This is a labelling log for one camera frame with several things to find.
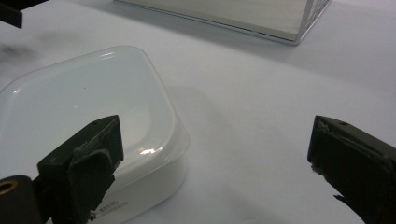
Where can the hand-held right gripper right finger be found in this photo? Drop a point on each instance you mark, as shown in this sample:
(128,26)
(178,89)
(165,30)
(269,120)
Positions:
(351,161)

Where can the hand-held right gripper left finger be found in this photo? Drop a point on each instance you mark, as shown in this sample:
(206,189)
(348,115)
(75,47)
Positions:
(81,168)

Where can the white square plastic dish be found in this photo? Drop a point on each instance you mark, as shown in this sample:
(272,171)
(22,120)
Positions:
(93,99)

